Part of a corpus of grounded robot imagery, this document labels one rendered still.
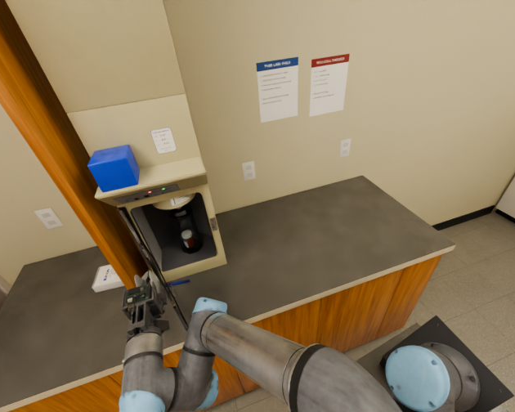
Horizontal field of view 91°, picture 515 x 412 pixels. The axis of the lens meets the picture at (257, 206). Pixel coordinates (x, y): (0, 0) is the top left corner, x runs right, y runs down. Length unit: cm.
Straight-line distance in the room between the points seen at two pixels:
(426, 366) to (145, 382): 56
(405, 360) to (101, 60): 102
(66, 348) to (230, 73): 130
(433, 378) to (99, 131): 101
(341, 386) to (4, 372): 125
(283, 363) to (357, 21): 144
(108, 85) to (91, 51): 8
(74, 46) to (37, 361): 107
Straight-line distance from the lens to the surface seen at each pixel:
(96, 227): 94
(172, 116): 85
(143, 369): 61
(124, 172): 81
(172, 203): 101
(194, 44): 126
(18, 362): 140
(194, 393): 64
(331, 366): 36
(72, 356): 128
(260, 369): 43
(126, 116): 86
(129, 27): 82
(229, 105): 132
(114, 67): 83
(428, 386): 72
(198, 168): 82
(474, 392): 90
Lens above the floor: 188
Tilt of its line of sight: 38 degrees down
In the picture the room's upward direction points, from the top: 6 degrees counter-clockwise
